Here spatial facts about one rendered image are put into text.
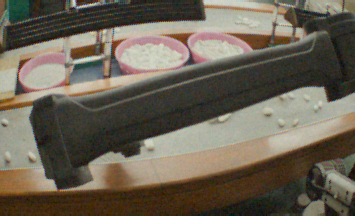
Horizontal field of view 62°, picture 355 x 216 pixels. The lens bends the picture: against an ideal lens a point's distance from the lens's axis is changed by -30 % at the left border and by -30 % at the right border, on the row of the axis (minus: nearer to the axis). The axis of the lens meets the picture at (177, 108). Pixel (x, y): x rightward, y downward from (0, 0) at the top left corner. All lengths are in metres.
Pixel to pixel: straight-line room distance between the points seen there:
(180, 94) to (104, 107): 0.06
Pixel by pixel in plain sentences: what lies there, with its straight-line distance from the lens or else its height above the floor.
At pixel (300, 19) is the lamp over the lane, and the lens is 1.26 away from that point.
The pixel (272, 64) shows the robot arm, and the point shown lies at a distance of 0.35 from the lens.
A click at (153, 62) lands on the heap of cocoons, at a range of 1.41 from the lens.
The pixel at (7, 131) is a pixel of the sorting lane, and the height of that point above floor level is 0.74.
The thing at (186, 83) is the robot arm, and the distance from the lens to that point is 0.33.
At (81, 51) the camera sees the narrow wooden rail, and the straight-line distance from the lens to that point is 1.51.
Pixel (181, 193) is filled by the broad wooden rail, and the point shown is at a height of 0.71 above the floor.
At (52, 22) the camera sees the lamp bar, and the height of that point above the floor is 1.09.
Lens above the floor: 1.46
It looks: 37 degrees down
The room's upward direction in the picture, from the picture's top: 7 degrees clockwise
